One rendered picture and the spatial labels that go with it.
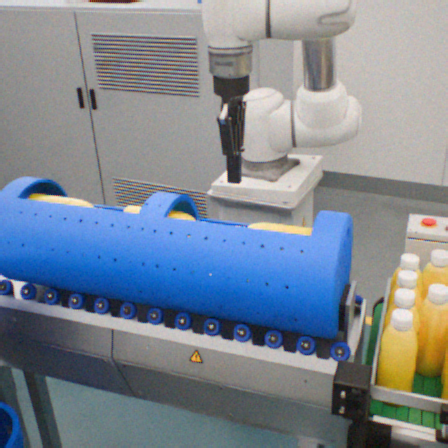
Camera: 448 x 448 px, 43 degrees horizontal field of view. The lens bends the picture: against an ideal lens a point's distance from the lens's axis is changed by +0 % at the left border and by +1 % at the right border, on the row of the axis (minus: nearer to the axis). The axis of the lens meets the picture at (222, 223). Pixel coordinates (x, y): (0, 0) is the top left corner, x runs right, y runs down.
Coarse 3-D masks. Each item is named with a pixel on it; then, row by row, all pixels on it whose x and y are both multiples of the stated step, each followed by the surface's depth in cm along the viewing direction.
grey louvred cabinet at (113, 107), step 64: (0, 0) 354; (64, 0) 338; (192, 0) 310; (0, 64) 348; (64, 64) 326; (128, 64) 306; (192, 64) 289; (256, 64) 275; (0, 128) 372; (64, 128) 348; (128, 128) 326; (192, 128) 307; (128, 192) 347; (192, 192) 326
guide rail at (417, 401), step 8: (376, 392) 112; (384, 392) 112; (392, 392) 111; (400, 392) 110; (408, 392) 110; (384, 400) 112; (392, 400) 112; (400, 400) 111; (408, 400) 110; (416, 400) 110; (424, 400) 109; (432, 400) 108; (440, 400) 108; (416, 408) 111; (424, 408) 110; (432, 408) 109; (440, 408) 109
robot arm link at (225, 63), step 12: (216, 48) 109; (228, 48) 109; (240, 48) 109; (252, 48) 111; (216, 60) 110; (228, 60) 109; (240, 60) 110; (252, 60) 112; (216, 72) 111; (228, 72) 110; (240, 72) 111
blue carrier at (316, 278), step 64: (0, 192) 144; (64, 192) 160; (0, 256) 142; (64, 256) 135; (128, 256) 129; (192, 256) 124; (256, 256) 119; (320, 256) 115; (256, 320) 125; (320, 320) 117
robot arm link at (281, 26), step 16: (272, 0) 103; (288, 0) 103; (304, 0) 102; (320, 0) 102; (336, 0) 102; (352, 0) 103; (272, 16) 104; (288, 16) 103; (304, 16) 103; (320, 16) 103; (336, 16) 103; (352, 16) 104; (272, 32) 107; (288, 32) 106; (304, 32) 105; (320, 32) 106; (336, 32) 106
